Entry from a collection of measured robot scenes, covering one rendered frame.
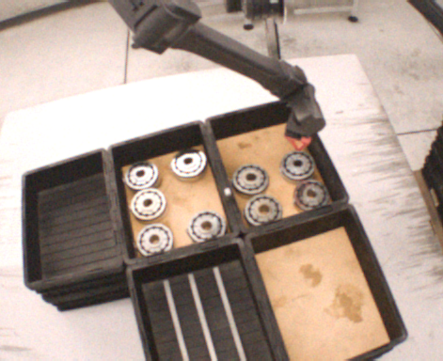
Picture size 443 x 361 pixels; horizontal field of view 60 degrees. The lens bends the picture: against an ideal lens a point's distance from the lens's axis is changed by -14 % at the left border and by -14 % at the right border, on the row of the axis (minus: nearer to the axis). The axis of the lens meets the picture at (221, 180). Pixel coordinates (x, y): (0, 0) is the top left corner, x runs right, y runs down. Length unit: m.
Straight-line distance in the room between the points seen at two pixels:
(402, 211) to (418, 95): 1.54
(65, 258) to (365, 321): 0.85
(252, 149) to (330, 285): 0.49
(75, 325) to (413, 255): 1.06
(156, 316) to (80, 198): 0.46
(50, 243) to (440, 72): 2.68
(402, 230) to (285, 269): 0.44
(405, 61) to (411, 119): 0.57
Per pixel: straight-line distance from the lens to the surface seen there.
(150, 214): 1.22
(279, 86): 0.97
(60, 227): 1.34
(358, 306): 1.13
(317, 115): 0.98
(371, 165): 1.51
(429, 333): 1.31
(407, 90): 2.89
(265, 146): 1.35
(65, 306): 1.34
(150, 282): 1.17
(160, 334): 1.12
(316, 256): 1.17
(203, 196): 1.26
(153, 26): 0.72
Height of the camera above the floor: 1.89
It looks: 56 degrees down
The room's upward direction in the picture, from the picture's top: 9 degrees counter-clockwise
